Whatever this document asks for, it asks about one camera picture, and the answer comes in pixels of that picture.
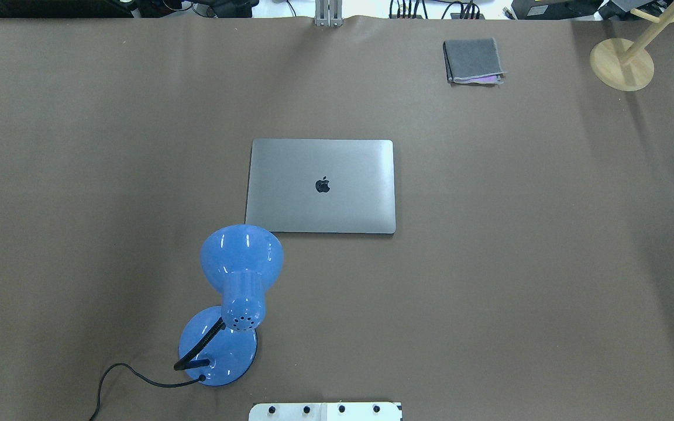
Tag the grey laptop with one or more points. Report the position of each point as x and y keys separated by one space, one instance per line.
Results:
x=322 y=186

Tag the blue desk lamp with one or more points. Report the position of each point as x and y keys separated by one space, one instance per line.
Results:
x=219 y=344

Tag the metal bracket at table edge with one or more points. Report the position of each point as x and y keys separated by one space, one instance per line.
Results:
x=328 y=13

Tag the folded grey cloth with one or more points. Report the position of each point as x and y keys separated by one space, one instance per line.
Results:
x=473 y=61

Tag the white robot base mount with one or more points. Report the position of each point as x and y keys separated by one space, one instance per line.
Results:
x=327 y=411

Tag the wooden stand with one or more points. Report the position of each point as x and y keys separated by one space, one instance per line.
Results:
x=625 y=65

